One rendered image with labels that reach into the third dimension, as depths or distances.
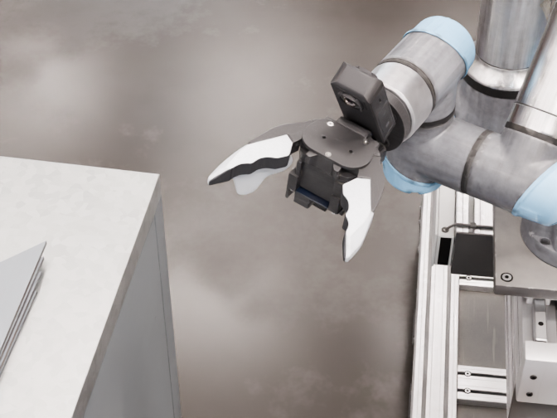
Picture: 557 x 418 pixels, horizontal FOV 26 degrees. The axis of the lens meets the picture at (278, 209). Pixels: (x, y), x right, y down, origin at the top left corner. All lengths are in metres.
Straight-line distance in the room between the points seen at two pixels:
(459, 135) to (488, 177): 0.06
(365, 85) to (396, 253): 2.03
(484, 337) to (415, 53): 1.48
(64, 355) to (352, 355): 1.43
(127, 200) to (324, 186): 0.59
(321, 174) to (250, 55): 2.59
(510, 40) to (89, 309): 0.63
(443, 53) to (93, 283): 0.59
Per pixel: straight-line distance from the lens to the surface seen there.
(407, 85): 1.22
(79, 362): 1.52
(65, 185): 1.75
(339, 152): 1.15
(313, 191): 1.18
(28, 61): 3.80
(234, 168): 1.12
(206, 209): 3.22
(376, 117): 1.14
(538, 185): 1.29
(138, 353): 1.77
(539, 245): 1.66
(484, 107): 1.58
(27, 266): 1.61
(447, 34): 1.30
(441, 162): 1.32
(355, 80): 1.11
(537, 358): 1.61
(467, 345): 2.65
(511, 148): 1.30
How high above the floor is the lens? 2.21
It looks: 43 degrees down
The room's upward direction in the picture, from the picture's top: straight up
